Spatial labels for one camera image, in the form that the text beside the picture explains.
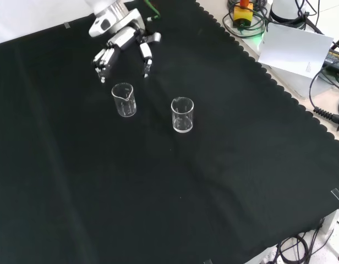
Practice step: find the small clear glass beaker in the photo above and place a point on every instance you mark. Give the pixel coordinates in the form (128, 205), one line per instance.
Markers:
(124, 100)

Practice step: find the yellow emergency stop button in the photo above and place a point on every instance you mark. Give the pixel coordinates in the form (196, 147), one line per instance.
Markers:
(243, 14)

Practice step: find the pale white board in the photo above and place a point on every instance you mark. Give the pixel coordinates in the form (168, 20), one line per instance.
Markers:
(294, 56)

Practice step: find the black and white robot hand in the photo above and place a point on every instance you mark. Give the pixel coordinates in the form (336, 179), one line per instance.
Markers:
(122, 41)

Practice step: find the white lamp base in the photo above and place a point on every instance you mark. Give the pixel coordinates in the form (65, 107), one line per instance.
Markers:
(286, 9)

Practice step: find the black power adapter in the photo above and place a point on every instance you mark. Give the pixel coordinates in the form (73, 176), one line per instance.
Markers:
(335, 59)

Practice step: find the black table cloth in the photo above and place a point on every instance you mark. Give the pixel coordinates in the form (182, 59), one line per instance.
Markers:
(147, 165)

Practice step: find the grey table leg bracket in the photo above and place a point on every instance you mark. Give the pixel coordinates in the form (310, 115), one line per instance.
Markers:
(330, 222)

